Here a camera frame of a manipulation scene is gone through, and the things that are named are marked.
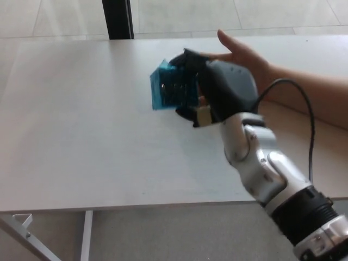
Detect person's bare hand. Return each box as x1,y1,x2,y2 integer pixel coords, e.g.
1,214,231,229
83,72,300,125
207,29,273,96

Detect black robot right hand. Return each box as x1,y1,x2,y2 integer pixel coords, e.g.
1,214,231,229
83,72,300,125
171,48,259,128

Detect blue lattice cube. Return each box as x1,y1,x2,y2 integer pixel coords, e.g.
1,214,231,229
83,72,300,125
148,58,201,111

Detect person's bare forearm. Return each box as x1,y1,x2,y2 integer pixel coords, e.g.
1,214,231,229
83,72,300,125
260,64,348,132

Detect white table leg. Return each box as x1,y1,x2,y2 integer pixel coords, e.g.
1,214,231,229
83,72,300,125
80,210,94,261

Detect white diagonal table brace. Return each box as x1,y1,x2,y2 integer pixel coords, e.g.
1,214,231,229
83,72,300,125
0,214,57,261

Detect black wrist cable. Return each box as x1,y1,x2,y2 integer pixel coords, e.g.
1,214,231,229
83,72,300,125
254,78,316,183

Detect black vertical post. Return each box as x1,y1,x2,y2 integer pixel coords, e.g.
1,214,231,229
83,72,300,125
101,0,135,40

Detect white metal hook bracket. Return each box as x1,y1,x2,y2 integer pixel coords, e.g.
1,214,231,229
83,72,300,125
11,213,33,231

